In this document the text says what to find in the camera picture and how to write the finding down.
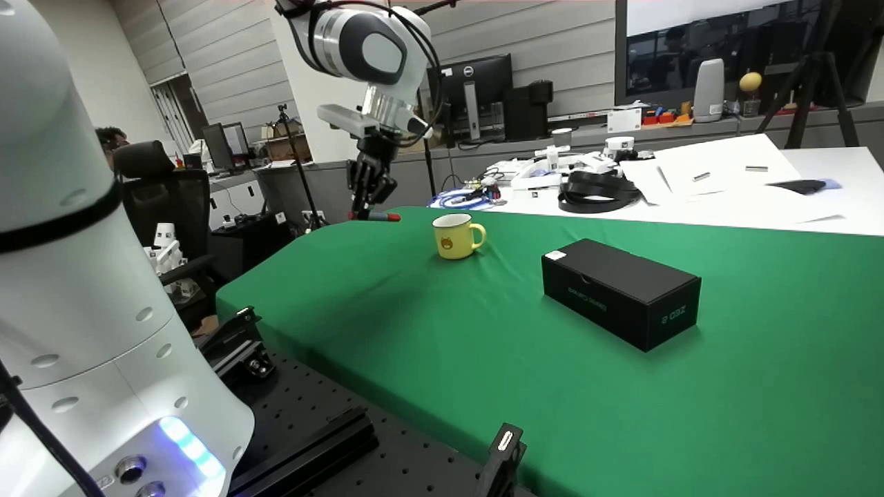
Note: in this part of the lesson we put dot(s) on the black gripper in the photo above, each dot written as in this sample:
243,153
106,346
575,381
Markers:
370,174

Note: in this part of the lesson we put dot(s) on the red and white marker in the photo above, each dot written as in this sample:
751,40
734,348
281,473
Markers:
386,216

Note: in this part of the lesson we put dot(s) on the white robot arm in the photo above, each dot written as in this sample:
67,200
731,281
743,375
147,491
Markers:
117,395

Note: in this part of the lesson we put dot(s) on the black light stand pole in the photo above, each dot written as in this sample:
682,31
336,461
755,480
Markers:
426,138

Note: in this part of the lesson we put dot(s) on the yellow mug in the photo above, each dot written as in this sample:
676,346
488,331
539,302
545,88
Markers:
457,236

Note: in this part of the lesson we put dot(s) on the black Dell monitor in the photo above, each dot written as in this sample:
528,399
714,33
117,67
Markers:
465,91

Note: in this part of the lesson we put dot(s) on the black desktop computer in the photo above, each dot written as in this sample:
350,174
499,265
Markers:
527,112

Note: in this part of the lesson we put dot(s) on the black office chair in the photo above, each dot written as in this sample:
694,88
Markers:
168,208

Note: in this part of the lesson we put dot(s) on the black table clamp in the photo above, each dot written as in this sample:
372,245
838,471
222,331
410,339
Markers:
499,476

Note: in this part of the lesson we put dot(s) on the black rectangular box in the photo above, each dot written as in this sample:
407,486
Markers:
632,295

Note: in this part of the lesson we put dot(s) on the white speaker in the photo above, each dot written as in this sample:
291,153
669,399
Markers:
708,95

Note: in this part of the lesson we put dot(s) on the white paper sheets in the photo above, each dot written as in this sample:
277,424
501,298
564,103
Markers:
723,182

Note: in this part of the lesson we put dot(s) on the yellow ball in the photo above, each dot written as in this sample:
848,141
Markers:
751,80

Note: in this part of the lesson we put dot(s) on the green table cloth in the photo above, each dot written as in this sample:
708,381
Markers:
776,392

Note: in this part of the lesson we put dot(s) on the black camera tripod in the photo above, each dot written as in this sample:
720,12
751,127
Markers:
832,56

